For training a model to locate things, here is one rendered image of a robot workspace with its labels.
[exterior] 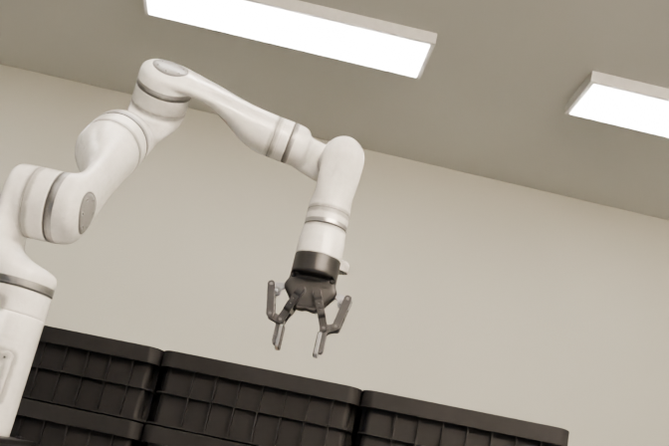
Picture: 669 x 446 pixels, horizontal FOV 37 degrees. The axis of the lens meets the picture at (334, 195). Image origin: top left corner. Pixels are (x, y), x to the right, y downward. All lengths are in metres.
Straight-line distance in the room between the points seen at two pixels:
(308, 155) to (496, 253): 3.73
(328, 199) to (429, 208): 3.74
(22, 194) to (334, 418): 0.54
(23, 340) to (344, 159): 0.61
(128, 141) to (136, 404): 0.38
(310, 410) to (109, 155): 0.46
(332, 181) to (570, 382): 3.81
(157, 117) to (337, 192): 0.32
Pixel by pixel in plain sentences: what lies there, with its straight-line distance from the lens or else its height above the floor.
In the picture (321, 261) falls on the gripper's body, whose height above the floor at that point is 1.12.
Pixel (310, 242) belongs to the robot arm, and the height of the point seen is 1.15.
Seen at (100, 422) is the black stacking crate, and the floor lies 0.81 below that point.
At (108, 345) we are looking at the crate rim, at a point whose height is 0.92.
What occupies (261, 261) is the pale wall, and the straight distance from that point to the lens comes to 5.13.
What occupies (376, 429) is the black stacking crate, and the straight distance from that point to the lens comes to 1.46.
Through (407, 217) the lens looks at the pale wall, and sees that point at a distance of 5.28.
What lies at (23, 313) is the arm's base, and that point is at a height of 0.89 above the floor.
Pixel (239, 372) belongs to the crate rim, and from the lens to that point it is 1.47.
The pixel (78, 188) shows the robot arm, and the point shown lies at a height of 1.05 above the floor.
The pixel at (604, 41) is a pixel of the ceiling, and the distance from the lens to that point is 4.07.
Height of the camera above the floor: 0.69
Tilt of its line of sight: 20 degrees up
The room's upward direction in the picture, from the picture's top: 12 degrees clockwise
